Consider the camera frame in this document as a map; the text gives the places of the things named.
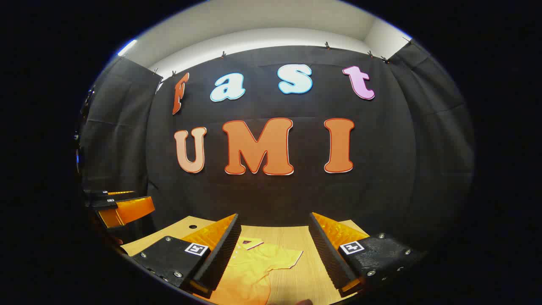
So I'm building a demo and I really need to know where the orange T-shirt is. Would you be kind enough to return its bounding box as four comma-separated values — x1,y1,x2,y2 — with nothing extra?
199,236,304,305

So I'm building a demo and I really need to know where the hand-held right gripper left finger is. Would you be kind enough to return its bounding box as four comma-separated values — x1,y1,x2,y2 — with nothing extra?
132,213,242,297

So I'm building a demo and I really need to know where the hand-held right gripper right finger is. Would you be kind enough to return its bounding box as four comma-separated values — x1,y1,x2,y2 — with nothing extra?
308,212,428,298

